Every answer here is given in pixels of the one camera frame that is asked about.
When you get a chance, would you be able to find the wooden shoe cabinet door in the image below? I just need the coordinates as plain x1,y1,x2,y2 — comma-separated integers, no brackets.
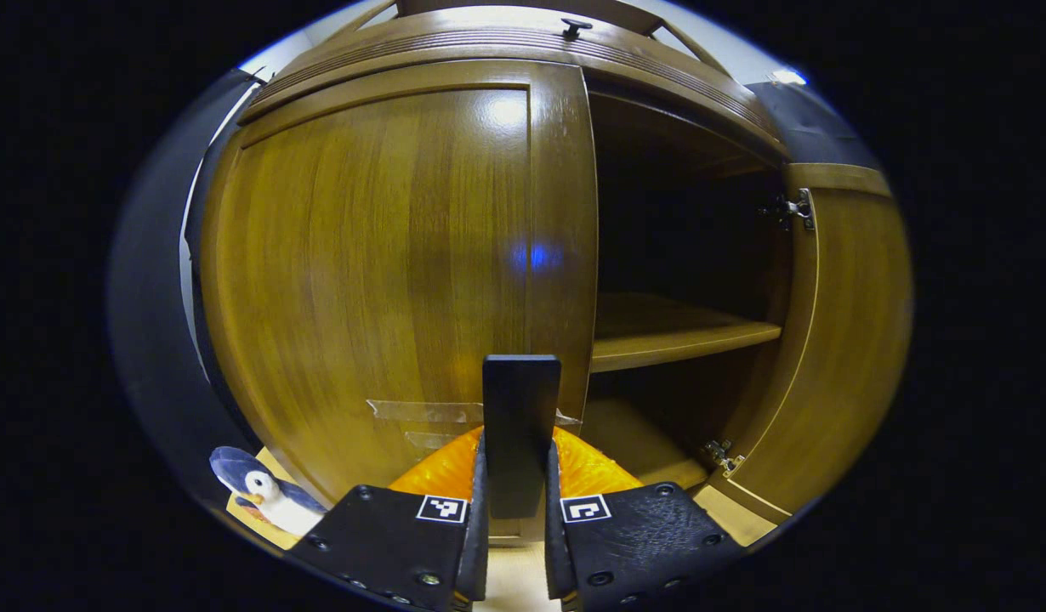
203,59,600,545
725,162,914,524

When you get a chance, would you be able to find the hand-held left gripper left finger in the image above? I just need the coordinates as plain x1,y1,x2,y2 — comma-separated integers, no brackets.
287,427,491,612

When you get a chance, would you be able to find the black door handle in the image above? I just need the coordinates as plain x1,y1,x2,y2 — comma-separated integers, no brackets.
481,354,563,520

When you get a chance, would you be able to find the wooden cabinet shelf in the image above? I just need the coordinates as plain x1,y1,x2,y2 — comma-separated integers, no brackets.
590,292,784,374

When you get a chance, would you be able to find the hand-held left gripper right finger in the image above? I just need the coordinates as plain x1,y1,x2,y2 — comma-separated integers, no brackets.
544,427,747,612

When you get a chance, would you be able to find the wooden double-door shoe cabinet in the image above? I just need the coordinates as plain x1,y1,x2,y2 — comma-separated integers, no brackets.
202,0,915,547

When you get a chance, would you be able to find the metal door hinge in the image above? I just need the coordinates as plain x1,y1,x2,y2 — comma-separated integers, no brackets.
759,188,818,233
701,439,747,476

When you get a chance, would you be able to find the penguin plush toy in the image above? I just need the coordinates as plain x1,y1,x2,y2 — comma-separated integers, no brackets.
209,445,329,537

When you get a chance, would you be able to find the wooden cabinet drawer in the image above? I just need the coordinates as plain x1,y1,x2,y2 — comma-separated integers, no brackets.
238,7,789,159

